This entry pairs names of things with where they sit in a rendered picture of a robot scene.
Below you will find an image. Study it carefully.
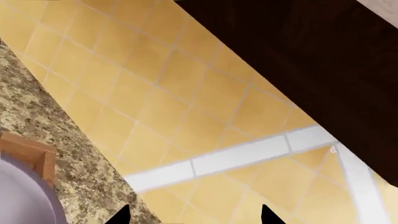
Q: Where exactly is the grey round bowl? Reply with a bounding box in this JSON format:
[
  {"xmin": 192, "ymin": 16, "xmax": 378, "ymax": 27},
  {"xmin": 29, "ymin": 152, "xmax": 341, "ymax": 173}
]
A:
[{"xmin": 0, "ymin": 151, "xmax": 68, "ymax": 224}]

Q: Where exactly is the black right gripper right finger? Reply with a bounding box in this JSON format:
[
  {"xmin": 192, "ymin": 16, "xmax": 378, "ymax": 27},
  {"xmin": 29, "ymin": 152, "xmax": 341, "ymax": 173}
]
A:
[{"xmin": 260, "ymin": 203, "xmax": 284, "ymax": 224}]

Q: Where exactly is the wooden tray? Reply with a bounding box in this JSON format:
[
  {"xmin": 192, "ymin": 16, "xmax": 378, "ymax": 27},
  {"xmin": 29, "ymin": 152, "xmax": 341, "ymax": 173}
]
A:
[{"xmin": 0, "ymin": 132, "xmax": 57, "ymax": 189}]

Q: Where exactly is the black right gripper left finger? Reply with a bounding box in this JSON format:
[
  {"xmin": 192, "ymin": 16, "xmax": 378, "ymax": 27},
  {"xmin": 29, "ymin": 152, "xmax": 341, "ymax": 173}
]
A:
[{"xmin": 109, "ymin": 204, "xmax": 131, "ymax": 224}]

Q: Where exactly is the dark brown wall cabinet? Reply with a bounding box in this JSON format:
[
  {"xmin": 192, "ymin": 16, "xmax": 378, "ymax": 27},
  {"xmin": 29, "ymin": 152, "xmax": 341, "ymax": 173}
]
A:
[{"xmin": 172, "ymin": 0, "xmax": 398, "ymax": 188}]

